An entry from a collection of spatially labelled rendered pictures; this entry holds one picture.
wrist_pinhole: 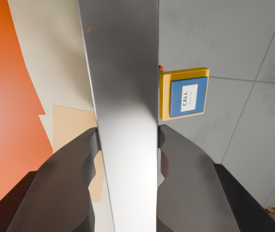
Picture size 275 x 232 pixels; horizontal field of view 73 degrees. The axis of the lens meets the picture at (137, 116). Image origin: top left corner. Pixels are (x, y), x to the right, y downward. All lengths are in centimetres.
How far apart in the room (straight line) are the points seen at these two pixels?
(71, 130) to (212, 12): 157
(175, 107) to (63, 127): 36
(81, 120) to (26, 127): 5
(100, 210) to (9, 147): 11
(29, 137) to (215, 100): 180
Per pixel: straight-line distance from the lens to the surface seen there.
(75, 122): 16
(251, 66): 204
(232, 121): 216
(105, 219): 24
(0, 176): 23
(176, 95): 48
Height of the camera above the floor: 136
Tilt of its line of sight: 59 degrees down
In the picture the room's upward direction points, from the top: 148 degrees clockwise
